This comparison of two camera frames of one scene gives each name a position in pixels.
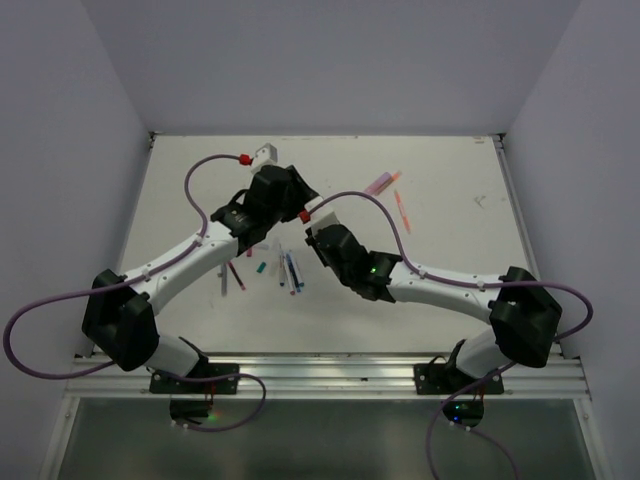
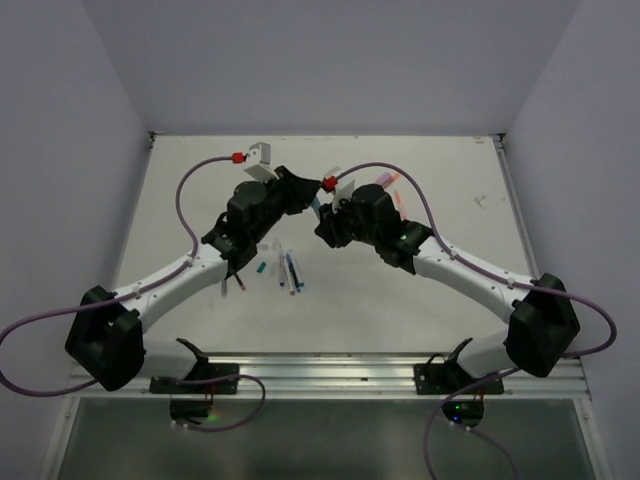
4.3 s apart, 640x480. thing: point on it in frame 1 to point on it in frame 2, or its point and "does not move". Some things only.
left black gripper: x=300 y=192 does not move
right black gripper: x=310 y=239 to x=329 y=223
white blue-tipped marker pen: x=281 y=266 does not move
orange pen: x=404 y=216 does not move
